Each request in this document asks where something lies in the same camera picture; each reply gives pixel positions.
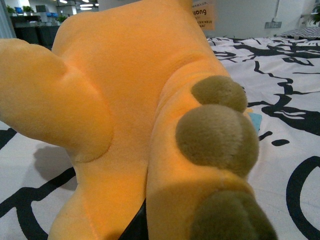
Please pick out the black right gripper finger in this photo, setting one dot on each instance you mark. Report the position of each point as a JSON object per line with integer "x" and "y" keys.
{"x": 136, "y": 225}

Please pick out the yellow plush dinosaur toy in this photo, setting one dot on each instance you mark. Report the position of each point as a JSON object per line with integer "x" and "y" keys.
{"x": 148, "y": 116}

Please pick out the yellow cardboard hang tag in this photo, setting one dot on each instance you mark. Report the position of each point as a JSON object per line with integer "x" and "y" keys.
{"x": 255, "y": 118}

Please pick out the black and white bedsheet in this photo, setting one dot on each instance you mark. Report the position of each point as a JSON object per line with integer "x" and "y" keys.
{"x": 281, "y": 78}

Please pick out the white sewn fabric label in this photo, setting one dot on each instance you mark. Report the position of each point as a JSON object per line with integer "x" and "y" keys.
{"x": 204, "y": 13}

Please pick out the dark office desk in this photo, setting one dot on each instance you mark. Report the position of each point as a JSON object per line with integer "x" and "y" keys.
{"x": 33, "y": 31}

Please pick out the striped pillow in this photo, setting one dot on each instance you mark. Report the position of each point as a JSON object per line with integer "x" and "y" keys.
{"x": 309, "y": 33}

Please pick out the grey wall socket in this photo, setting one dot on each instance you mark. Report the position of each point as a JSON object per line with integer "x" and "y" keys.
{"x": 273, "y": 25}

